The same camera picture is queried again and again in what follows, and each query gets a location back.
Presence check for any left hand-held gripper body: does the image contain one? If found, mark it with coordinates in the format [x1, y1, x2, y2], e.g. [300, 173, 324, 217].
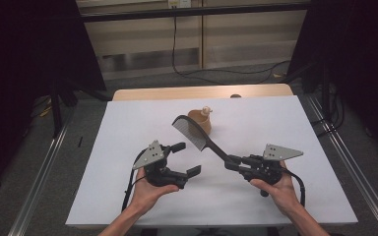
[132, 140, 190, 190]

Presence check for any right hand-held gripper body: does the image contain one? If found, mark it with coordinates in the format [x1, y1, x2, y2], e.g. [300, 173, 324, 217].
[240, 143, 304, 199]

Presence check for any black comb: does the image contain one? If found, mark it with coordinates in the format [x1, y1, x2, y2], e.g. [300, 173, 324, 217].
[171, 114, 235, 164]

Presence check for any person's right hand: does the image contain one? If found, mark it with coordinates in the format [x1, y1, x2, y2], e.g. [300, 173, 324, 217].
[249, 160, 301, 217]

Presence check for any person's left hand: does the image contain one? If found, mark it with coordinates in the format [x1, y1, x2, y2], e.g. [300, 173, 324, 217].
[129, 176, 180, 215]

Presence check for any white table cover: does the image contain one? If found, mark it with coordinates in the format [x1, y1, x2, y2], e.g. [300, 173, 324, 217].
[65, 95, 358, 227]

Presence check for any tan cup with small figure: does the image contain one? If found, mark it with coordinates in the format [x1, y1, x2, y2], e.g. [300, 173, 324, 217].
[187, 106, 214, 136]

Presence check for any wooden table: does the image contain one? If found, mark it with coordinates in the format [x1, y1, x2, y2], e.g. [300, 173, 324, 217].
[112, 83, 294, 101]

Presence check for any black stand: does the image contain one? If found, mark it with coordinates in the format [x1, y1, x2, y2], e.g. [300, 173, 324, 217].
[50, 77, 112, 139]

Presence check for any black horizontal bar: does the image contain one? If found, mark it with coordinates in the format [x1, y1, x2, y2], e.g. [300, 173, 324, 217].
[80, 2, 311, 24]

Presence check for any dark curtain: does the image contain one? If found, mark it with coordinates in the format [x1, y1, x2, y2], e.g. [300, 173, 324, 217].
[288, 0, 378, 161]
[0, 0, 107, 196]

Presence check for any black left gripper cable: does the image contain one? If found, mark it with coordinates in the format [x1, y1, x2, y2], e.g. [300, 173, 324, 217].
[121, 148, 150, 212]

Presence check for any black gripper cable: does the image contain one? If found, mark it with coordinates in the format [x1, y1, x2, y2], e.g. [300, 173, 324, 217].
[283, 167, 307, 208]
[121, 148, 150, 212]

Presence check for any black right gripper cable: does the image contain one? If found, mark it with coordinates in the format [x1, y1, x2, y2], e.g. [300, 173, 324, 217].
[283, 167, 307, 208]

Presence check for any bundle of black floor cables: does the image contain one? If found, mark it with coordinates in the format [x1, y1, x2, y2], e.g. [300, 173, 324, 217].
[311, 88, 347, 137]

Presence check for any metal floor rail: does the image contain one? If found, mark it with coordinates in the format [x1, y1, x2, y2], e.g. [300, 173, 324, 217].
[306, 94, 378, 236]
[8, 121, 70, 236]

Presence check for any long black floor cable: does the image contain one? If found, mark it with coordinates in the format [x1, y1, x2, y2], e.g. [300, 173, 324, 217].
[171, 15, 292, 86]

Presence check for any white wall outlet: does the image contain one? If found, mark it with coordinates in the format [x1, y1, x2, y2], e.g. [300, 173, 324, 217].
[167, 0, 192, 9]

